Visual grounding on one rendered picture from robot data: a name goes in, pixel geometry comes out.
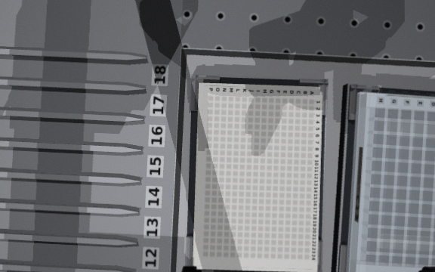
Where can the grey well plate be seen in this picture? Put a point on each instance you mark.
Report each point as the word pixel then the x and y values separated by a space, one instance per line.
pixel 402 220

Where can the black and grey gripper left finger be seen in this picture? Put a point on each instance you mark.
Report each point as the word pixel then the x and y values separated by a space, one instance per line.
pixel 190 269

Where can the grey flat base plate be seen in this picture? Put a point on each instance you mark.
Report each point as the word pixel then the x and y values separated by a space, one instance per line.
pixel 398 29

